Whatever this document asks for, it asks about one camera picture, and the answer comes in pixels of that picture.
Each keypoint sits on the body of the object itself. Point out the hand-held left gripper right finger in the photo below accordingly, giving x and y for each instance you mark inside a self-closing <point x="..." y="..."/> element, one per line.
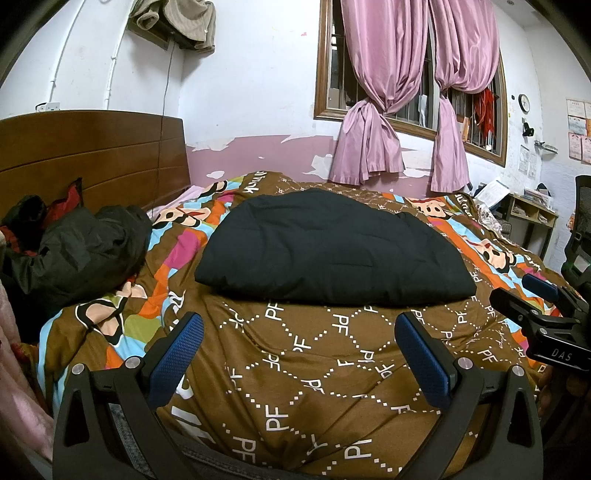
<point x="422" y="360"/>

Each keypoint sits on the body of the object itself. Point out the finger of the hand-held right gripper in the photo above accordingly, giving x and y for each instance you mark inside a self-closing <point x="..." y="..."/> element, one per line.
<point x="542" y="284"/>
<point x="517" y="307"/>

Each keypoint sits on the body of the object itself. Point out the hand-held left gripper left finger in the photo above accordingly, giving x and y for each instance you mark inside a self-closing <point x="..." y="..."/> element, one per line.
<point x="178" y="357"/>

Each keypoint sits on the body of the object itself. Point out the black padded jacket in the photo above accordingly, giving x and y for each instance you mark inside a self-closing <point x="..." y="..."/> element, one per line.
<point x="332" y="249"/>

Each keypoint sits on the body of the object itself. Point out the black office chair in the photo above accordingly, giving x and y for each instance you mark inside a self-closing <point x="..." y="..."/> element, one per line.
<point x="579" y="240"/>

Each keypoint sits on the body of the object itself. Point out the wooden desk shelf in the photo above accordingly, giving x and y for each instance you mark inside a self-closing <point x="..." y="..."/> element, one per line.
<point x="531" y="217"/>

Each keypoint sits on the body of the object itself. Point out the floral patterned cloth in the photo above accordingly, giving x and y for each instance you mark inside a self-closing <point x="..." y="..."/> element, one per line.
<point x="494" y="224"/>

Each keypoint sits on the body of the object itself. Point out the white paper sheets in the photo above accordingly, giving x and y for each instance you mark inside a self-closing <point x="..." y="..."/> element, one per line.
<point x="491" y="194"/>

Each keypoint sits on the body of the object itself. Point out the printed cartoon blanket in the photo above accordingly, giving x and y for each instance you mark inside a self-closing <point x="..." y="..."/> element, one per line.
<point x="300" y="369"/>

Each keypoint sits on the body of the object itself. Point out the crumpled dark jacket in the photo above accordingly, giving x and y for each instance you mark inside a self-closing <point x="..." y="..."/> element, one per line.
<point x="87" y="249"/>

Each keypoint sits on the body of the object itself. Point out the pink fleece cloth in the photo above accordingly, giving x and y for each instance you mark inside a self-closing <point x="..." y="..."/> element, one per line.
<point x="18" y="369"/>

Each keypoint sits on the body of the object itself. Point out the narrow pink curtain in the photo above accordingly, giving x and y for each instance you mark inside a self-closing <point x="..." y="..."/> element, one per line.
<point x="448" y="152"/>

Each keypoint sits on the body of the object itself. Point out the red hanging tassels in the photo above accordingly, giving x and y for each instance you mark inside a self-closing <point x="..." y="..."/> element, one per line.
<point x="487" y="115"/>

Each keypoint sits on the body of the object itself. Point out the red cloth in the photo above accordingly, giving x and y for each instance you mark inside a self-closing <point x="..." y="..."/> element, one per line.
<point x="69" y="198"/>

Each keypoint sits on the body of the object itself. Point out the wooden headboard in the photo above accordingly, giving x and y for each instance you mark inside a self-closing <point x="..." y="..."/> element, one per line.
<point x="92" y="152"/>

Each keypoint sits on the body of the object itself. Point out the wide pink curtain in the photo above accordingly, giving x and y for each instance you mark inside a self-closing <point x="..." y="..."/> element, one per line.
<point x="369" y="138"/>

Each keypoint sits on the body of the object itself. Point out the wooden framed window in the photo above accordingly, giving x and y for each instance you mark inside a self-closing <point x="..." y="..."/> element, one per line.
<point x="323" y="101"/>

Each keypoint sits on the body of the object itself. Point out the beige cloth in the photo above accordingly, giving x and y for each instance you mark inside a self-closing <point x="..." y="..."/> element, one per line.
<point x="184" y="18"/>

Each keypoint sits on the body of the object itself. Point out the white wall paper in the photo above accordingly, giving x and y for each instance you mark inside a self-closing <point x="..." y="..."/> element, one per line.
<point x="527" y="161"/>

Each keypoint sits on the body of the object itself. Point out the small wall rack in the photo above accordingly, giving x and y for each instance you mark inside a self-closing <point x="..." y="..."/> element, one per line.
<point x="545" y="146"/>

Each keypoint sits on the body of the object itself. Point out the black wall lamp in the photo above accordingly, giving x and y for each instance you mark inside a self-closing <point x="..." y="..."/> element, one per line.
<point x="528" y="128"/>

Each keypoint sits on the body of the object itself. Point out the group of wall certificates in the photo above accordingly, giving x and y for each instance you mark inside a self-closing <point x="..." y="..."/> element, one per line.
<point x="579" y="129"/>

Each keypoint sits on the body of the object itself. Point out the round wall clock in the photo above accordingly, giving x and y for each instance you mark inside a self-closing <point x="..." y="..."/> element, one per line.
<point x="524" y="103"/>

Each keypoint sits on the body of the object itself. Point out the white wall socket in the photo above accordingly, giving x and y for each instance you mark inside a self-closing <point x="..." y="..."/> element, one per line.
<point x="48" y="106"/>

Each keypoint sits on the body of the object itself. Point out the wall-mounted unit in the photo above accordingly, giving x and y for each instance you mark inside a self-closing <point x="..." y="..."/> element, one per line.
<point x="152" y="34"/>

